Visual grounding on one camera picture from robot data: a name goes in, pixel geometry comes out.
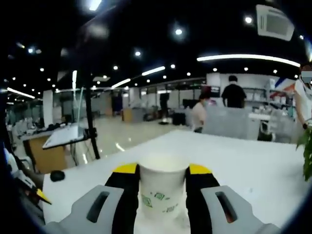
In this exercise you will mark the brown wooden cabinet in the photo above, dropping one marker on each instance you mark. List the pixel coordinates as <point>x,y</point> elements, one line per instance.
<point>48,158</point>

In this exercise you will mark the curved ceiling light strip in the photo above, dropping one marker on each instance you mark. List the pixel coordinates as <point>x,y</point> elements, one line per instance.
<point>243,57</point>

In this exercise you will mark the small black object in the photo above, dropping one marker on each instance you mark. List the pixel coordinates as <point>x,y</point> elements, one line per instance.
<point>57,176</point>

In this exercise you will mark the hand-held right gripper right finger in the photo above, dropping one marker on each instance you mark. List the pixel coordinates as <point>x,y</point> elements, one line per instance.
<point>202,207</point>

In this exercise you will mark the long ceiling light strip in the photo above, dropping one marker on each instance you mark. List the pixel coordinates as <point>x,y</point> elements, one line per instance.
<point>94,4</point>

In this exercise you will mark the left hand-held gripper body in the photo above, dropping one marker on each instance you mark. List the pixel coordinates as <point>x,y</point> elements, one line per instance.
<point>23,179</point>

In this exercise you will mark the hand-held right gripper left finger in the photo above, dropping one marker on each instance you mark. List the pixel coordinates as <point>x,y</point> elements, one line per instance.
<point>122,207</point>

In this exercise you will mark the green potted plant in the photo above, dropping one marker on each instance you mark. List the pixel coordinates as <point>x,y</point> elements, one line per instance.
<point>307,153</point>

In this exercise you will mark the ceiling air conditioner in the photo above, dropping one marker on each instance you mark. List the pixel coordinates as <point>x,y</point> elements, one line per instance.
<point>275,23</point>

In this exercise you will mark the white table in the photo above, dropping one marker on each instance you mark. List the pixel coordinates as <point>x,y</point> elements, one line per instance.
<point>243,170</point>

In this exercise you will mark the small brown box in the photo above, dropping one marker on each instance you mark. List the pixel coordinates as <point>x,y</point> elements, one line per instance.
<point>127,114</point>

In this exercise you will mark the grey partition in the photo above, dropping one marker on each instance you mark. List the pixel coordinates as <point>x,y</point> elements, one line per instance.
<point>226,123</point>

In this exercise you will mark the white paper cup green print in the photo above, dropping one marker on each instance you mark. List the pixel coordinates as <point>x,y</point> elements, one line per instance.
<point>162,185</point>

